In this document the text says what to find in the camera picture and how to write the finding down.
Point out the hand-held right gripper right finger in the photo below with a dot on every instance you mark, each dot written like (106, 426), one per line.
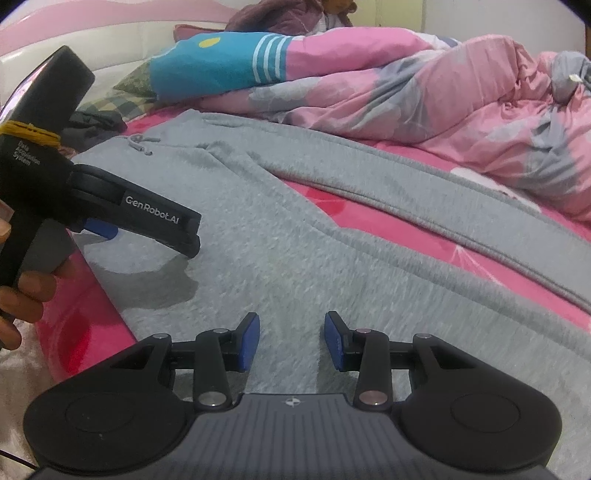
(334, 344)

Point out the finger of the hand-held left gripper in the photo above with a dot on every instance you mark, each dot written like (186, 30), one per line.
(100, 229)
(187, 243)

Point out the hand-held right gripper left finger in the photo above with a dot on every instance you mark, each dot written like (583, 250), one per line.
(249, 341)

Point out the grey sweatpants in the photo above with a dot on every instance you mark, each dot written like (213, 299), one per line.
(277, 258)

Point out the person's left hand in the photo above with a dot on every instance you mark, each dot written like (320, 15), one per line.
(27, 302)

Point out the yellow rubber band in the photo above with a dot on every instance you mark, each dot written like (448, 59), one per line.
(27, 130)

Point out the dark cloth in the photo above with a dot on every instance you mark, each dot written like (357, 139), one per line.
(92, 125)

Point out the green plaid pillow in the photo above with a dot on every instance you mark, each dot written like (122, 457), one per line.
(134, 87)

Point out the pink floral blanket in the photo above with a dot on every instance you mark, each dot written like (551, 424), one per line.
(392, 217)

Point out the pink cream headboard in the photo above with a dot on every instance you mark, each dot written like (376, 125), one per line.
(115, 41)

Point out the blue striped pillow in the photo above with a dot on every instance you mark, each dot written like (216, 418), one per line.
(221, 64)

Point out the beige fluffy rug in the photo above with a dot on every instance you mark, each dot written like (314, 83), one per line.
(18, 406)

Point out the pink grey floral duvet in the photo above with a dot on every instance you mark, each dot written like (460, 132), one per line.
(461, 101)

